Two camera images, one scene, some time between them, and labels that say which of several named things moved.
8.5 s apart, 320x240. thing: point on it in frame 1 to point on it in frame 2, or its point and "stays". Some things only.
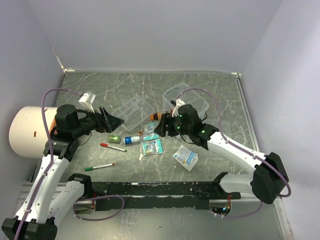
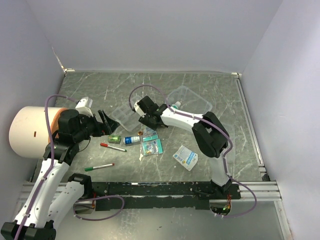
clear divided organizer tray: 134,112 stays
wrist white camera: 178,102 to 139,109
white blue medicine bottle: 131,139 stays
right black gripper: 161,128 to 144,120
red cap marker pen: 106,145 stays
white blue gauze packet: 186,157 stays
